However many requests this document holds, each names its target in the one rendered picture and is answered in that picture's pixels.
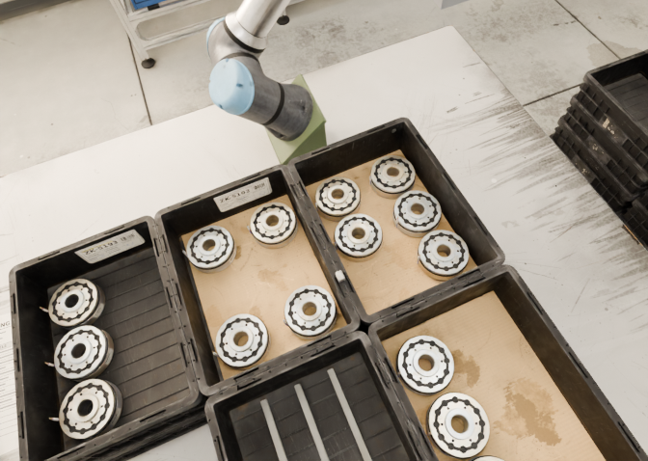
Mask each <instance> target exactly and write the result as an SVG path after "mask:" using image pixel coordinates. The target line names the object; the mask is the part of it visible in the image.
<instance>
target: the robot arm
mask: <svg viewBox="0 0 648 461"><path fill-rule="evenodd" d="M289 1H290V0H244V1H243V3H242V4H241V6H240V8H239V9H238V11H237V12H236V13H229V14H228V15H227V16H224V17H223V19H218V20H216V21H215V22H214V23H213V24H212V25H211V26H210V28H209V30H208V32H207V37H206V43H207V52H208V55H209V57H210V60H211V63H212V66H213V70H212V72H211V74H210V78H209V80H211V82H210V83H209V94H210V97H211V99H212V101H213V103H214V104H215V105H216V106H217V107H219V108H220V109H222V110H224V111H225V112H227V113H229V114H232V115H236V116H238V117H241V118H243V119H246V120H248V121H251V122H255V123H258V124H260V125H262V126H264V127H265V128H266V129H267V130H268V131H269V132H270V133H271V134H272V135H273V136H274V137H276V138H278V139H280V140H283V141H287V142H288V141H292V140H295V139H296V138H298V137H299V136H300V135H301V134H302V133H303V132H304V131H305V130H306V128H307V127H308V125H309V123H310V120H311V115H312V109H313V102H312V97H311V94H310V92H309V91H308V90H307V89H306V88H304V87H302V86H300V85H297V84H288V83H279V82H277V81H275V80H273V79H271V78H269V77H267V76H266V75H265V74H264V73H263V70H262V67H261V64H260V62H259V56H260V55H261V54H262V52H263V51H264V49H265V48H266V46H267V44H268V39H267V34H268V33H269V31H270V30H271V28H272V27H273V25H274V24H275V22H276V21H277V20H278V18H279V17H280V15H281V14H282V12H283V11H284V9H285V7H286V6H287V4H288V3H289Z"/></svg>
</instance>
